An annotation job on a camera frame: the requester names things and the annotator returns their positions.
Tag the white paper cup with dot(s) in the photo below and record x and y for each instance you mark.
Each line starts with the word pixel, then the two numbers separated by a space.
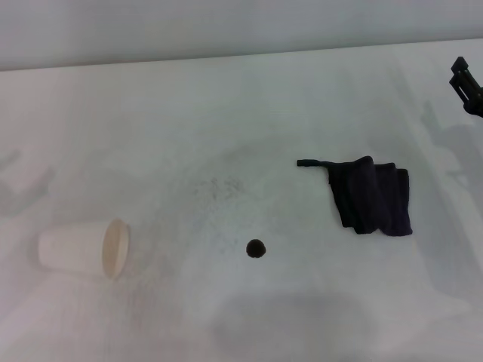
pixel 71 247

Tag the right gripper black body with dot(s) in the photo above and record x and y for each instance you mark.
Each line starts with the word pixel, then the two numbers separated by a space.
pixel 476 107

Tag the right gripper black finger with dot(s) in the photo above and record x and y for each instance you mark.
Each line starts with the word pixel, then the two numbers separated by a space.
pixel 466 83

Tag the black water stain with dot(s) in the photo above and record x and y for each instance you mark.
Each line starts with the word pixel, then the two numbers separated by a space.
pixel 256 249

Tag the dark purple rag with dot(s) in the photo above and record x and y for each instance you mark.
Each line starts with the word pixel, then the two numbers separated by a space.
pixel 370 196

